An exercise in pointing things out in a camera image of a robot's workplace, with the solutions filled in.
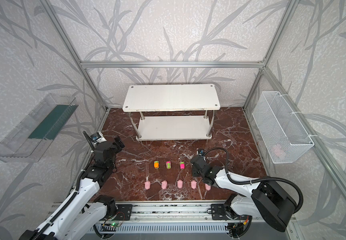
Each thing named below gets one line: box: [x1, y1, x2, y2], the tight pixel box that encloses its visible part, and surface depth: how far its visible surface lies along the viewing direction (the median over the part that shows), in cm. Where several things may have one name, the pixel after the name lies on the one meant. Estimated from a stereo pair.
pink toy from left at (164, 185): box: [161, 180, 168, 190], surface depth 82 cm
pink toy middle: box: [177, 179, 183, 189], surface depth 84 cm
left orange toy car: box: [154, 160, 160, 169], surface depth 90 cm
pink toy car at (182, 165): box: [179, 161, 186, 170], surface depth 89 cm
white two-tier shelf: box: [122, 83, 221, 141], surface depth 84 cm
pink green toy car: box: [165, 161, 172, 170], surface depth 88 cm
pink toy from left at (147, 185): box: [144, 180, 151, 190], surface depth 83 cm
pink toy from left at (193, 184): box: [190, 180, 197, 190], surface depth 84 cm
